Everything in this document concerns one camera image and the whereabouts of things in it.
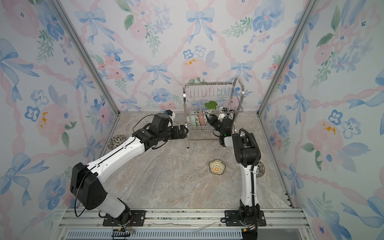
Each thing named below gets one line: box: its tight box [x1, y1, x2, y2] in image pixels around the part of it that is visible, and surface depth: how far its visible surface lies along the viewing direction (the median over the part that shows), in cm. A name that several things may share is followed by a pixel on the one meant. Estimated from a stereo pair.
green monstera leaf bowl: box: [195, 115, 201, 127], surface depth 102 cm
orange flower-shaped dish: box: [208, 159, 226, 175], surface depth 92 cm
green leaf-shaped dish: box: [204, 100, 218, 110], surface depth 88 cm
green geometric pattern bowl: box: [203, 114, 208, 126], surface depth 100 cm
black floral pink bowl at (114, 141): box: [107, 135, 127, 150], surface depth 102 cm
